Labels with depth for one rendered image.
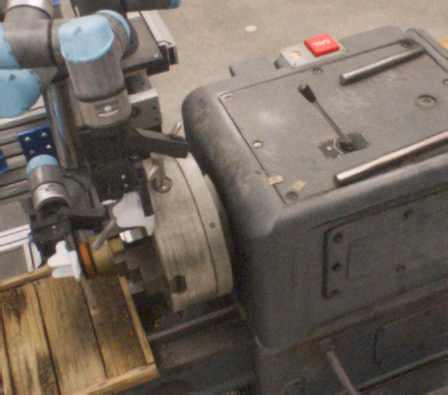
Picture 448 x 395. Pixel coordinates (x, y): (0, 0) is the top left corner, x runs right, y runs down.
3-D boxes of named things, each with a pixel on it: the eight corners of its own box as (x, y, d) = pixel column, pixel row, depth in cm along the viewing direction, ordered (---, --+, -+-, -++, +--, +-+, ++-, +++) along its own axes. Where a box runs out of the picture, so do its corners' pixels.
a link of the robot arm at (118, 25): (62, 10, 116) (45, 27, 107) (129, 5, 116) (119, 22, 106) (70, 56, 120) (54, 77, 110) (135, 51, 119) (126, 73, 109)
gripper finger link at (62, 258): (54, 287, 137) (46, 253, 144) (83, 277, 138) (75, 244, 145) (50, 277, 135) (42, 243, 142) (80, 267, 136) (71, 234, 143)
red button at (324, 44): (327, 40, 162) (327, 32, 160) (340, 53, 157) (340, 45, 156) (303, 47, 160) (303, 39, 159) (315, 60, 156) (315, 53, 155)
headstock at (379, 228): (397, 138, 192) (412, 12, 165) (508, 264, 159) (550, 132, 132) (191, 205, 181) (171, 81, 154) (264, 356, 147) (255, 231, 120)
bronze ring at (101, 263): (114, 216, 143) (70, 231, 142) (126, 250, 137) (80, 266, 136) (122, 245, 150) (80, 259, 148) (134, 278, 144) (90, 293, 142)
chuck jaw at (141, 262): (164, 234, 141) (182, 271, 132) (169, 252, 144) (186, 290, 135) (111, 251, 139) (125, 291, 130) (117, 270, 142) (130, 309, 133)
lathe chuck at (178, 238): (173, 214, 168) (159, 121, 144) (220, 325, 149) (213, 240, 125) (136, 225, 166) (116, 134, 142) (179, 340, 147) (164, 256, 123)
